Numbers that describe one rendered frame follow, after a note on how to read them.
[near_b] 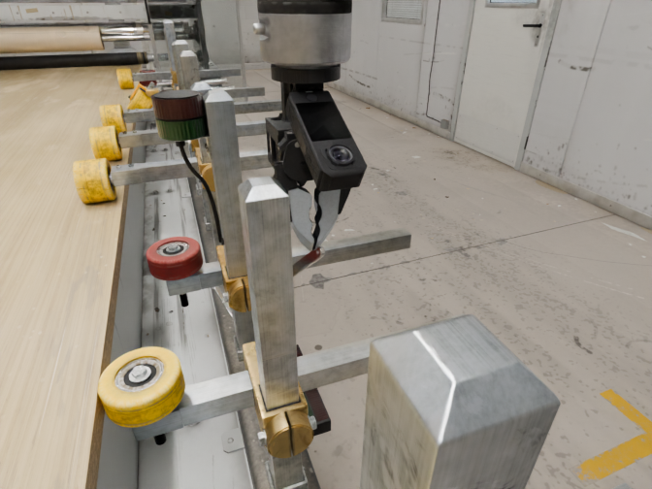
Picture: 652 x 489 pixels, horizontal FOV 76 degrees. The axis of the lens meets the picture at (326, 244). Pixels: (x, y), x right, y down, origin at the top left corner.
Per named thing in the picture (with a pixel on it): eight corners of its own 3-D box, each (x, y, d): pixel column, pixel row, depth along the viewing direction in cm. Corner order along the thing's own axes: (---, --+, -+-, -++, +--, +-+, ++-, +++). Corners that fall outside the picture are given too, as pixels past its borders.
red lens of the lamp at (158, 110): (202, 107, 55) (200, 89, 54) (208, 116, 51) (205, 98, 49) (154, 110, 54) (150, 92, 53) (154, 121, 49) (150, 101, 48)
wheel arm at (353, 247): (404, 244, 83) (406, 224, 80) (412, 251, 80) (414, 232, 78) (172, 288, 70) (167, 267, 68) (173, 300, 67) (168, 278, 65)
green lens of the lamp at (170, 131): (205, 125, 57) (203, 109, 56) (211, 137, 52) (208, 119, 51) (158, 129, 55) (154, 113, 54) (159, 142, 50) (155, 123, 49)
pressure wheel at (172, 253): (207, 286, 75) (197, 229, 69) (212, 313, 68) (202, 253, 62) (159, 296, 72) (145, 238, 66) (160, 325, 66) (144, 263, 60)
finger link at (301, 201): (302, 232, 56) (299, 166, 52) (315, 254, 51) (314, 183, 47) (278, 236, 55) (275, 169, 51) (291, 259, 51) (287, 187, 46)
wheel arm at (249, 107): (279, 109, 137) (279, 97, 135) (282, 111, 134) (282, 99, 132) (113, 121, 122) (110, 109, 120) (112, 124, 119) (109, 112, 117)
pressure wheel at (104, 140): (113, 117, 99) (115, 144, 95) (121, 142, 106) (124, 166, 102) (85, 120, 97) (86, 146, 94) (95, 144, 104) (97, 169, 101)
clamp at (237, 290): (246, 264, 76) (244, 240, 74) (263, 309, 65) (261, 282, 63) (215, 270, 75) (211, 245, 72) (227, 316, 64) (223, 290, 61)
